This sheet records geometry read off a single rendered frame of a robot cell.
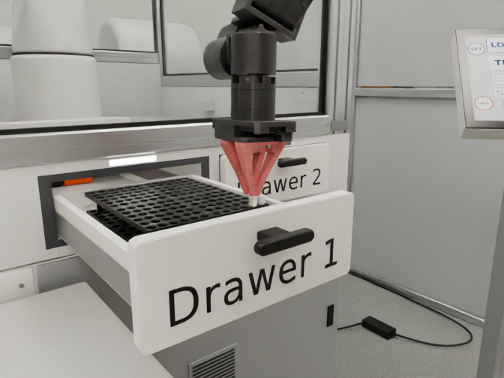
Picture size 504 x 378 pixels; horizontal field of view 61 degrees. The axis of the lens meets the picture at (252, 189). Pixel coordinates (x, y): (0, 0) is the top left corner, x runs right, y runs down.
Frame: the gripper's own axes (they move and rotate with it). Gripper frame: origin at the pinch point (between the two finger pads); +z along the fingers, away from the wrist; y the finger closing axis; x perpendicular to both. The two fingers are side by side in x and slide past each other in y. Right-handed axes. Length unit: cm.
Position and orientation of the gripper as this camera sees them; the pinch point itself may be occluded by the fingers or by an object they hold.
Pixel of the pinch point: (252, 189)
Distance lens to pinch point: 56.8
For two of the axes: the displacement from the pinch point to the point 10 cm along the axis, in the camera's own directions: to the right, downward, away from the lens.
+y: 5.9, 1.8, -7.9
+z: -0.1, 9.8, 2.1
